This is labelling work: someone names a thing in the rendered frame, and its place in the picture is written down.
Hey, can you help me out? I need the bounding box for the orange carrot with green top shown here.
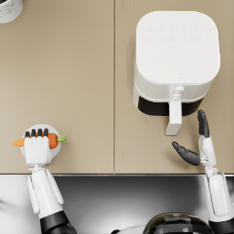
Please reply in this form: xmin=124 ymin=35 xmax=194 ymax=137
xmin=12 ymin=133 xmax=67 ymax=150

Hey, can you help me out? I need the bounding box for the pale air fryer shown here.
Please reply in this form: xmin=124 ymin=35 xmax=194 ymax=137
xmin=132 ymin=10 xmax=221 ymax=137

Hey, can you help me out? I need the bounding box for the round white plate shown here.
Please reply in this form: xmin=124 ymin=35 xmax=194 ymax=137
xmin=19 ymin=123 xmax=63 ymax=164

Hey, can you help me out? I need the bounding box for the white marbled round pot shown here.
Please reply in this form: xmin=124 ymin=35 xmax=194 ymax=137
xmin=0 ymin=0 xmax=24 ymax=25

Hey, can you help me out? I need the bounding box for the dark round robot body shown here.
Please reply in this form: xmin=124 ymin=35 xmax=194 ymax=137
xmin=110 ymin=212 xmax=216 ymax=234

